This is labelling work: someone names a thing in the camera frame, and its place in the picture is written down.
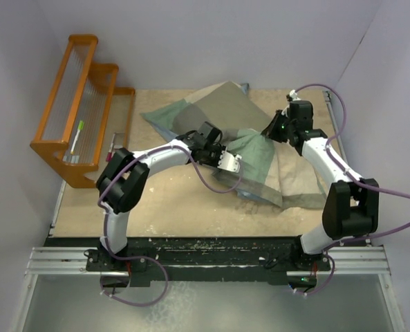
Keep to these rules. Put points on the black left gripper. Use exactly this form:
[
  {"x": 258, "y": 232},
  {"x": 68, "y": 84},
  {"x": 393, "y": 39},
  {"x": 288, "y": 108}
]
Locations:
[{"x": 219, "y": 151}]

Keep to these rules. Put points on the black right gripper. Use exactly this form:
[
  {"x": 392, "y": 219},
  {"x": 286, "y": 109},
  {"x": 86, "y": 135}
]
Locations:
[{"x": 271, "y": 132}]

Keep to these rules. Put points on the green beige blue pillowcase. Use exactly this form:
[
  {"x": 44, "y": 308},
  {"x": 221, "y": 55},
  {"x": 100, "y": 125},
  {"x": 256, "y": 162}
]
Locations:
[{"x": 272, "y": 172}]

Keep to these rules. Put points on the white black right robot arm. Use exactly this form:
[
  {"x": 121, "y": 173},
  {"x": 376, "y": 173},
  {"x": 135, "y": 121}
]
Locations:
[{"x": 350, "y": 213}]

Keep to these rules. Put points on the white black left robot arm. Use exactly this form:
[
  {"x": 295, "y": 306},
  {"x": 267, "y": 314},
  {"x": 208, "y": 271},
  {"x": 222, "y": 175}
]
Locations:
[{"x": 123, "y": 180}]

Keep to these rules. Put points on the pink small box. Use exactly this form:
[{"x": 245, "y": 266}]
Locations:
[{"x": 111, "y": 148}]

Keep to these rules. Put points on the orange wooden rack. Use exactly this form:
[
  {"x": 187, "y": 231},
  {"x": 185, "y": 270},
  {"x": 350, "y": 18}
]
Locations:
[{"x": 83, "y": 90}]

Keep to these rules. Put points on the green white marker pen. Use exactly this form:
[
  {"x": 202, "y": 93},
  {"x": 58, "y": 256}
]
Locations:
[{"x": 77, "y": 135}]

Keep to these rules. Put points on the metal sheet front panel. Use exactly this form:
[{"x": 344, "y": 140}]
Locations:
[{"x": 75, "y": 303}]

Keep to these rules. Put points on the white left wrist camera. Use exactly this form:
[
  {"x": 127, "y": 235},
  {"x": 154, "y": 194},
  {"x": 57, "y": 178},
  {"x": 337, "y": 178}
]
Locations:
[{"x": 229, "y": 162}]

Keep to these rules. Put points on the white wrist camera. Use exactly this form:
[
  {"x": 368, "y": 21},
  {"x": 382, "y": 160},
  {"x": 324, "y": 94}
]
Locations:
[
  {"x": 292, "y": 96},
  {"x": 229, "y": 162}
]

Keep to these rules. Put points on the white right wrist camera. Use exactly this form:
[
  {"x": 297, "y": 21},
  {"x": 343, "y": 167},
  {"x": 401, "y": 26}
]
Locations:
[{"x": 292, "y": 96}]

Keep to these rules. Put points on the aluminium table edge rail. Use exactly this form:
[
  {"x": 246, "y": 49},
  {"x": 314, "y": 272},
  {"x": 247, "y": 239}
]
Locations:
[{"x": 335, "y": 111}]

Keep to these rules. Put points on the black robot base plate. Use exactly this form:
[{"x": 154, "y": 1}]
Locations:
[{"x": 143, "y": 260}]

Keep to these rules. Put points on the aluminium front rail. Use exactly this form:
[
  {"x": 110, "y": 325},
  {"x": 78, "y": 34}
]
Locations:
[{"x": 343, "y": 261}]

